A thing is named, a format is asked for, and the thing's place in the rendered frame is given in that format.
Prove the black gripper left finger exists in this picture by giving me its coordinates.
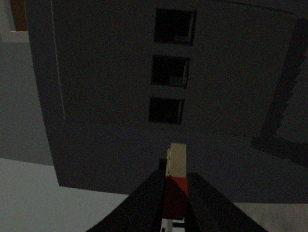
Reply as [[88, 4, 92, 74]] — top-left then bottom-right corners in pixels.
[[86, 170, 167, 232]]

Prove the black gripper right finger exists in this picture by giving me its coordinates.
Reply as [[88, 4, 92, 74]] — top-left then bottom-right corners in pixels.
[[183, 172, 268, 232]]

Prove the grey panel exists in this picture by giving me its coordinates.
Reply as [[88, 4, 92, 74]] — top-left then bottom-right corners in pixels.
[[24, 0, 308, 204]]

